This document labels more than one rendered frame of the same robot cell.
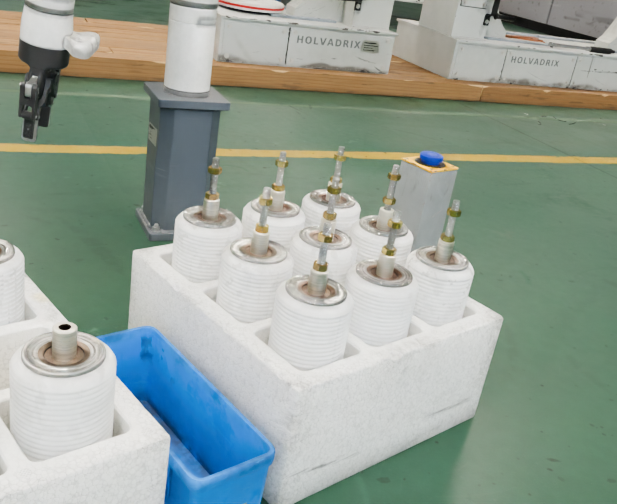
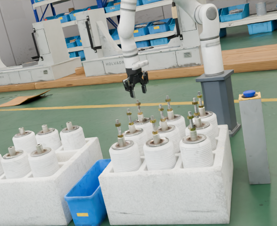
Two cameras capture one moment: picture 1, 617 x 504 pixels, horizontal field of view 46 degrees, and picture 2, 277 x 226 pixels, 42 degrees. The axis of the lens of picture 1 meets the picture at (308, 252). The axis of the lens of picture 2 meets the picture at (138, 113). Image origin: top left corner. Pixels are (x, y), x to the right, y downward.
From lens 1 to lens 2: 1.10 m
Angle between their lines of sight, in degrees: 60
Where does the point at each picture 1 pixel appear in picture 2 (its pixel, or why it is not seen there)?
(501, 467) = not seen: outside the picture
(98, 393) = (38, 162)
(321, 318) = (112, 154)
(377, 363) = (134, 175)
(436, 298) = (183, 155)
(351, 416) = (131, 195)
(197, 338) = not seen: hidden behind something
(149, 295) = not seen: hidden behind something
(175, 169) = (208, 106)
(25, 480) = (20, 180)
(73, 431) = (35, 171)
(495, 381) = (270, 215)
